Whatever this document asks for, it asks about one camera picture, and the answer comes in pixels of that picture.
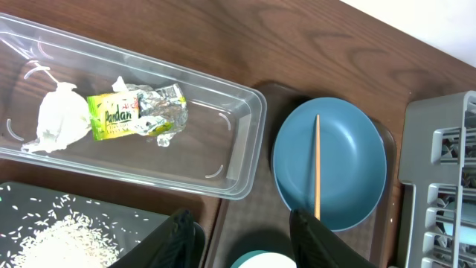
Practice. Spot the pile of rice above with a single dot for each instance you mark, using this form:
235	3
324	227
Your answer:
44	228

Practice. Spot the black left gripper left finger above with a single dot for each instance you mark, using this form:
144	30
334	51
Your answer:
170	245

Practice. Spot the wooden chopstick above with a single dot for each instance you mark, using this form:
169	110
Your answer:
317	211

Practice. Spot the black waste tray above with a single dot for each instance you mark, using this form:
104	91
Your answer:
45	228

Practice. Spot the white tissue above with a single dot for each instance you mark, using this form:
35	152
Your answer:
63	119

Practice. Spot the light blue cup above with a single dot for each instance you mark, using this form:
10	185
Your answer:
467	224

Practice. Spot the dark blue plate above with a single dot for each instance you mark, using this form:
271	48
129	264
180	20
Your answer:
353	161

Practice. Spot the yellow green snack wrapper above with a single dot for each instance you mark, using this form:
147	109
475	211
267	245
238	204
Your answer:
159	113

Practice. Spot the brown serving tray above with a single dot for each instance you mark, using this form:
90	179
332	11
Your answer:
260	221

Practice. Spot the light blue bowl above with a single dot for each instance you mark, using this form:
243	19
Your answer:
263	259

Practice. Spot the grey dishwasher rack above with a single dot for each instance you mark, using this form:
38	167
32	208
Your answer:
437	168

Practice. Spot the clear plastic waste bin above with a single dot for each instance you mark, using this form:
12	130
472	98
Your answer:
216	154

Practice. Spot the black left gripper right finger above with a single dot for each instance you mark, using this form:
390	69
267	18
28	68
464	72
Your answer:
315	246

